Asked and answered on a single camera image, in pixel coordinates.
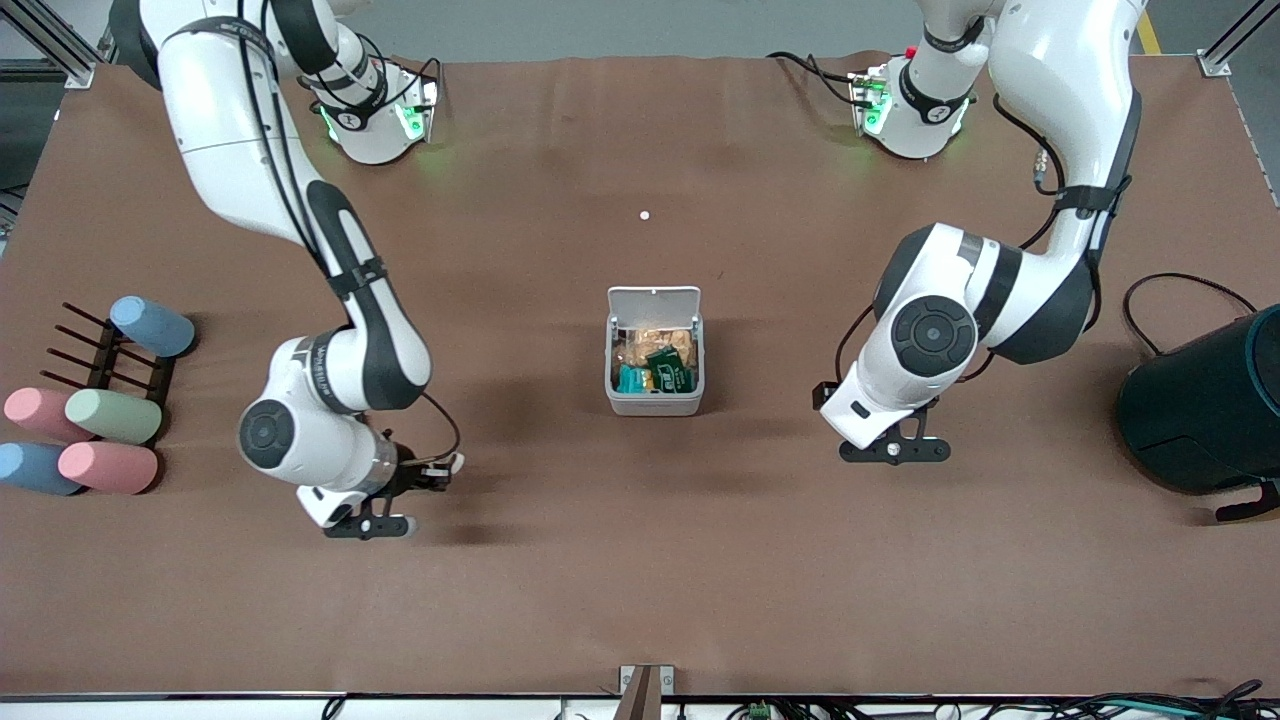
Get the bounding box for tangled black cable bundle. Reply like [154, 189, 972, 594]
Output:
[1040, 680, 1280, 720]

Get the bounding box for snack packets in box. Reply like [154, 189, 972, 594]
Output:
[618, 325, 693, 369]

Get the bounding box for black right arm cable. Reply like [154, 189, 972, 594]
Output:
[232, 0, 463, 463]

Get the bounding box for grey storage box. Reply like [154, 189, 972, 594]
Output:
[604, 285, 706, 418]

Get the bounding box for dark cylindrical container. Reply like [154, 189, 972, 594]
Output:
[1116, 304, 1280, 497]

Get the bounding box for brown table cover sheet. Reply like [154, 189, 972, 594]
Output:
[0, 52, 1280, 698]

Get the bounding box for black base cable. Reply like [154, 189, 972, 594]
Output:
[766, 50, 871, 109]

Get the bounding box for blue plastic cup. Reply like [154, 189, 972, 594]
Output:
[0, 441, 86, 498]
[109, 295, 197, 359]

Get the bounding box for thin black looped cable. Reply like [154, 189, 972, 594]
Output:
[1121, 271, 1259, 358]

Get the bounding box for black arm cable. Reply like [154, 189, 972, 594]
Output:
[833, 92, 1066, 389]
[232, 0, 463, 463]

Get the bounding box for pink plastic cup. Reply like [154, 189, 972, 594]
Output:
[57, 441, 160, 496]
[3, 387, 96, 444]

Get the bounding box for dark wooden peg cup rack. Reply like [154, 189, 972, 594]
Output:
[38, 301, 179, 441]

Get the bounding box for green plastic cup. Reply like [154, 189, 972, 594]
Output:
[64, 388, 163, 446]

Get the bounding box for metal bracket with brown post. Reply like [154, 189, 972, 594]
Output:
[612, 664, 677, 720]

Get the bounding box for black curved foot piece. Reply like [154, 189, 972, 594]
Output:
[1214, 478, 1280, 524]

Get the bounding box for green printed packet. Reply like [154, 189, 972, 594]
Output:
[645, 345, 696, 393]

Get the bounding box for aluminium frame post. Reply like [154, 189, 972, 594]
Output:
[0, 0, 101, 91]
[1198, 0, 1280, 79]

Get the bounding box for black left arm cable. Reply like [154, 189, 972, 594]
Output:
[833, 92, 1066, 389]

